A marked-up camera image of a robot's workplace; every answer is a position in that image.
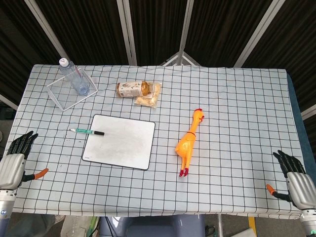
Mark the small whiteboard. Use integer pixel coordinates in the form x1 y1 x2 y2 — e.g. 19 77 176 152
81 114 156 171

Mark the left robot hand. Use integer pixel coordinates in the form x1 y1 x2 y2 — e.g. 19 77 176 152
0 130 49 191

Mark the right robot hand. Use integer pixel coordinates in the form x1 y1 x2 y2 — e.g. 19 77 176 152
266 150 316 211

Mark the clear acrylic tray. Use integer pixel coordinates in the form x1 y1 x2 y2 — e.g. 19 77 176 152
46 66 99 112

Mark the yellow rubber chicken toy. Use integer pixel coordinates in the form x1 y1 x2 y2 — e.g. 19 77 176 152
175 108 205 177

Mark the clear bag of snacks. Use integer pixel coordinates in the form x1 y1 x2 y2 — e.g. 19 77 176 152
134 82 163 109

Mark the clear plastic water bottle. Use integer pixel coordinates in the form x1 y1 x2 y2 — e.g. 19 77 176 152
58 57 90 96

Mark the green marker pen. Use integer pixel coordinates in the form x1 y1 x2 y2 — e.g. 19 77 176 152
69 128 105 136

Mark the folding screen partition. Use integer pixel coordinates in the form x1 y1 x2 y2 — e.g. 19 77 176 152
0 0 316 119

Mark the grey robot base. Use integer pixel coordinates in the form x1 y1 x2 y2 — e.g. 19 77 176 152
98 214 206 237

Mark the checked white tablecloth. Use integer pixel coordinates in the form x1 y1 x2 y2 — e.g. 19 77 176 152
0 64 307 220

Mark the brown labelled jar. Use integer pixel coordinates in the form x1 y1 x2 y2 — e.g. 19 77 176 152
116 80 151 98

